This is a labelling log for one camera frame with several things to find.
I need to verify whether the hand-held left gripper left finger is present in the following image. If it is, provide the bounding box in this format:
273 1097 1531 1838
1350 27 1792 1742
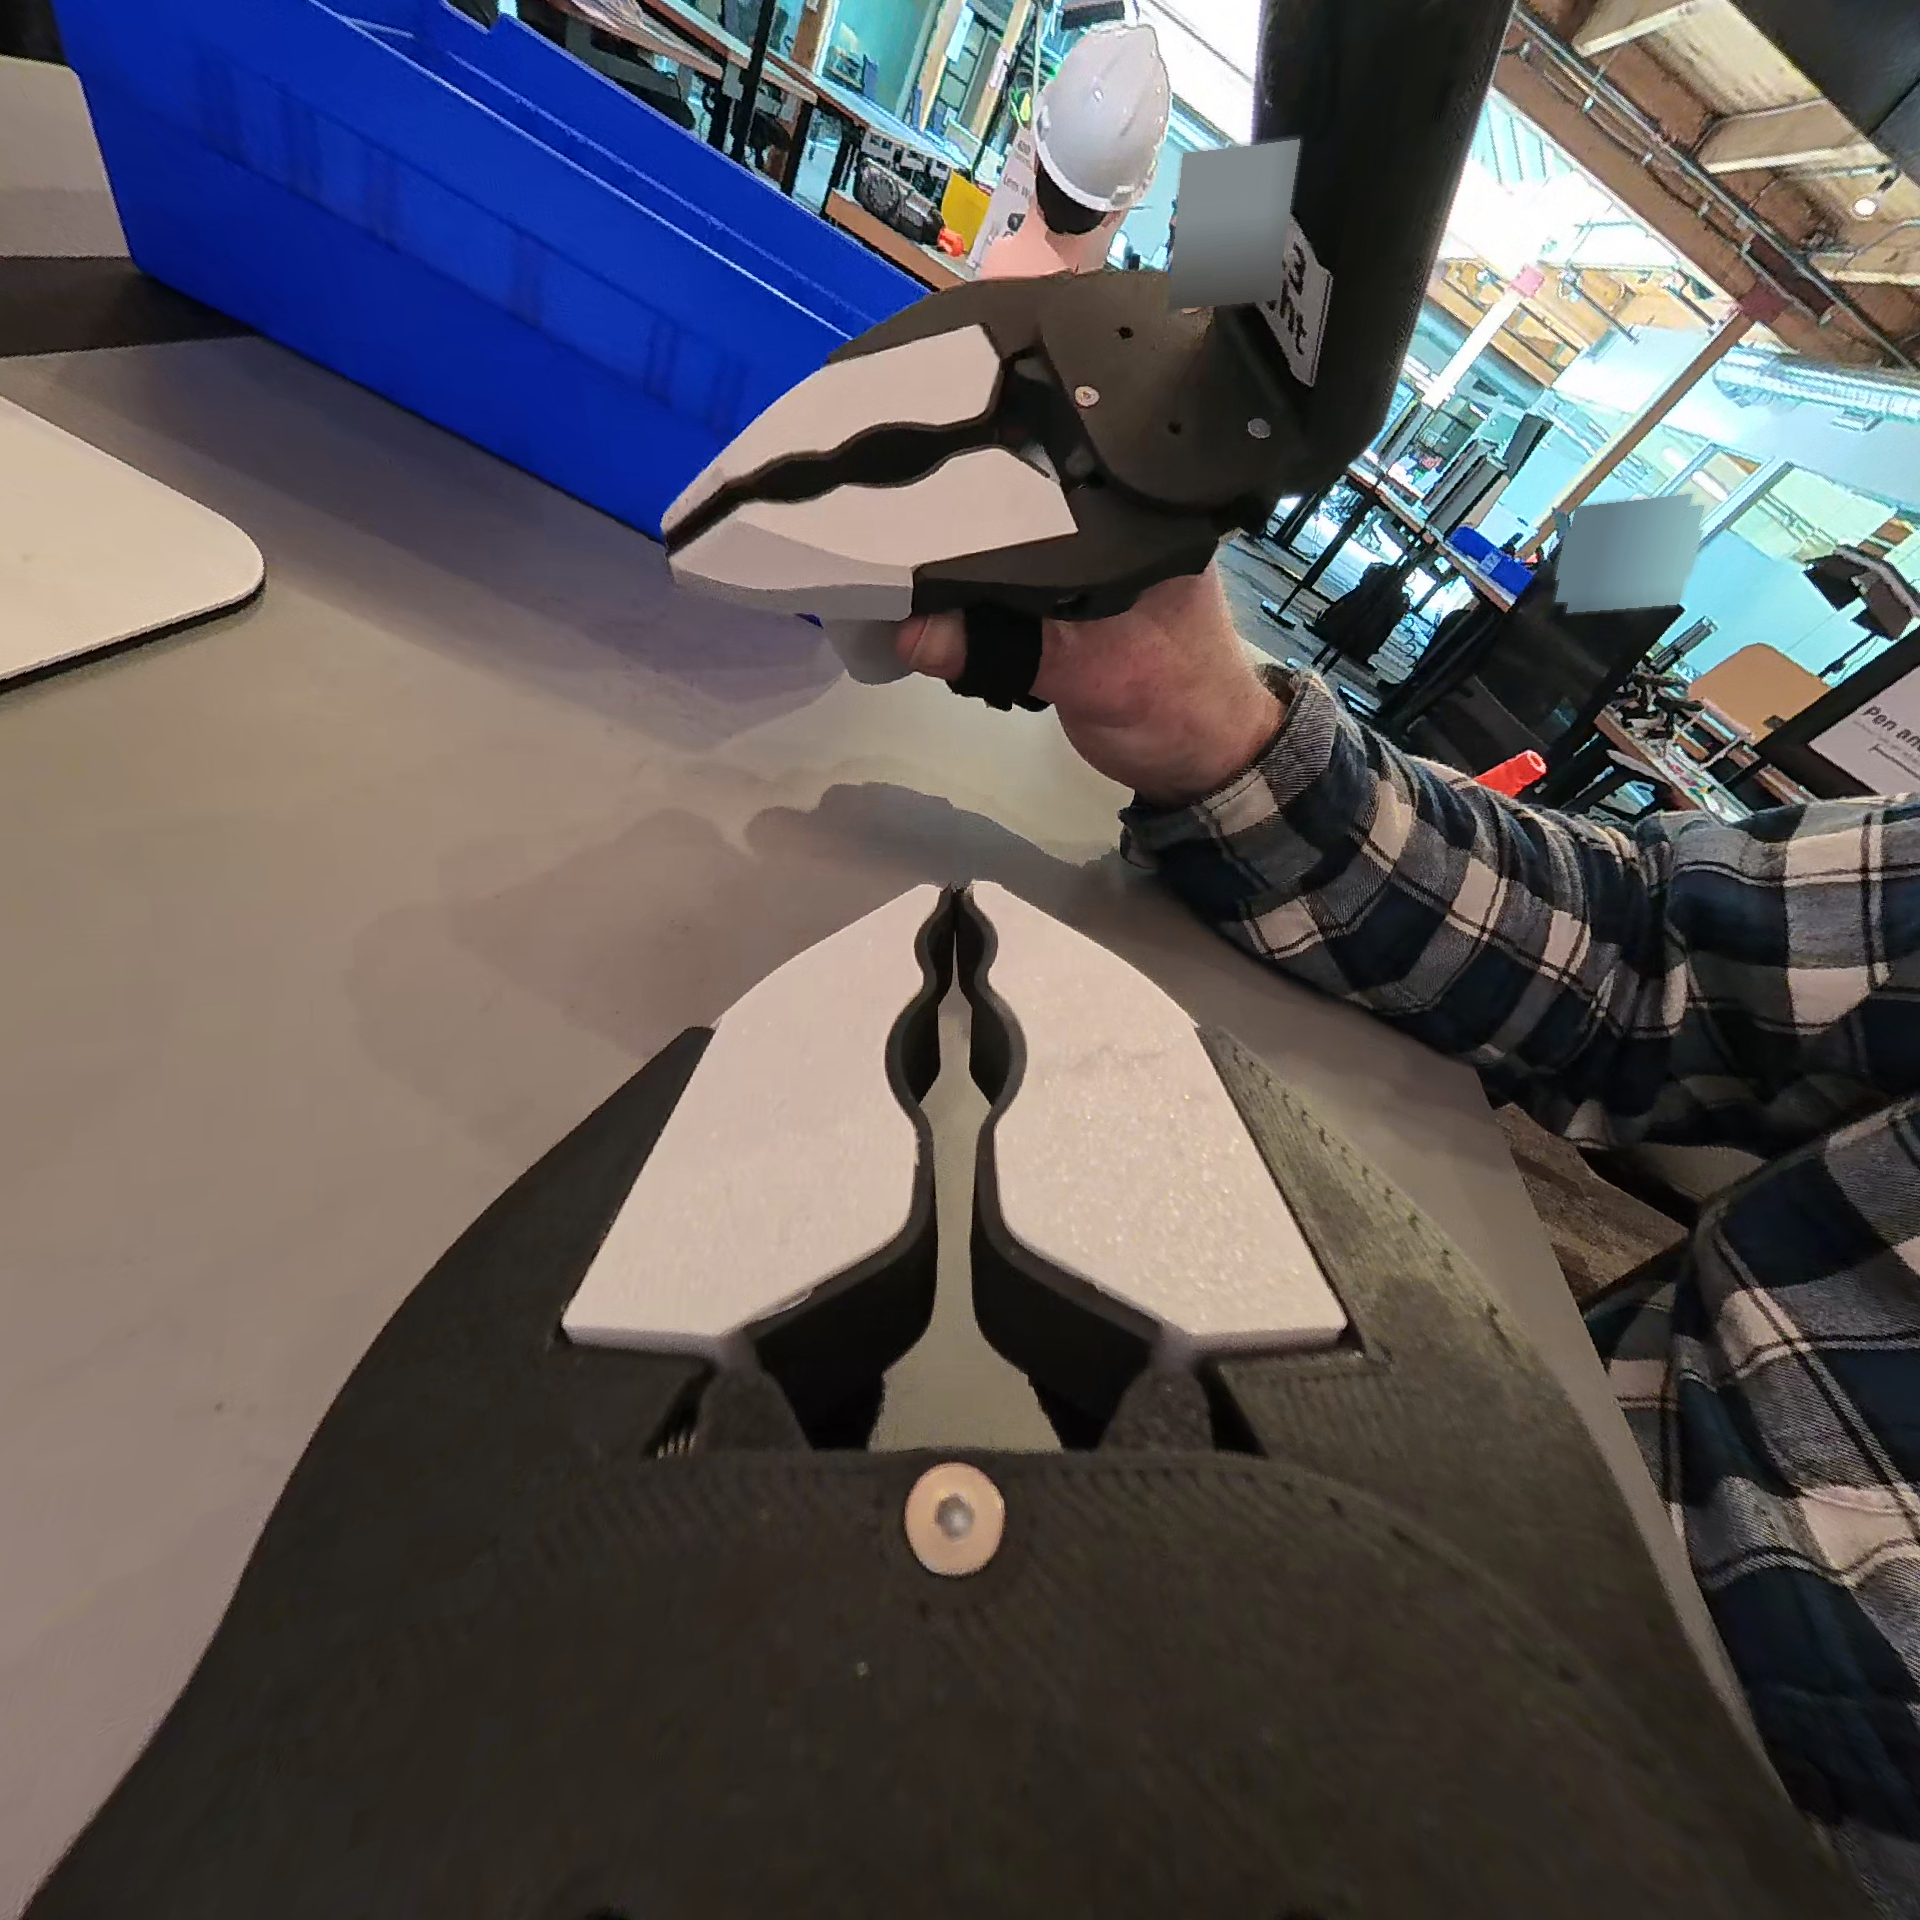
554 881 963 1365

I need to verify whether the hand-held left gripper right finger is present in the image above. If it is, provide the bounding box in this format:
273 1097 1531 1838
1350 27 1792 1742
956 881 1350 1365

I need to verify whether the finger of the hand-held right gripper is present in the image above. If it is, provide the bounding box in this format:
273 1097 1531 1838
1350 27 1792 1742
660 447 1079 626
660 318 1010 540

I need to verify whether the blue plastic bin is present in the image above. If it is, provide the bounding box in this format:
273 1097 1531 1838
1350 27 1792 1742
51 0 938 540

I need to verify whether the person's right forearm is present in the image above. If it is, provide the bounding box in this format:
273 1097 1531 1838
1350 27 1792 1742
1121 671 1920 1198

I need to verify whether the grey desk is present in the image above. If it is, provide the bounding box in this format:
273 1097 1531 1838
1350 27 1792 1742
0 49 1804 1920

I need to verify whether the person's right hand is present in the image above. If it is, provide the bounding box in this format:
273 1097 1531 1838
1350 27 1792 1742
893 563 1294 808

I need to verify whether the white hard hat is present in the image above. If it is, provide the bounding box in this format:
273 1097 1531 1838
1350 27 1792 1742
1030 27 1167 213

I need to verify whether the person's plaid shirt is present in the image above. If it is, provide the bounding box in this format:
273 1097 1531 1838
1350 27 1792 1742
1583 1107 1920 1877

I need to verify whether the black framed white sign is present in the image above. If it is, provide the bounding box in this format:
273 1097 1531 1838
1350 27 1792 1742
1755 631 1920 803

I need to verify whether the white stand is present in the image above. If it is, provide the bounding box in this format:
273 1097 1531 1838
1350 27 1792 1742
0 397 270 691

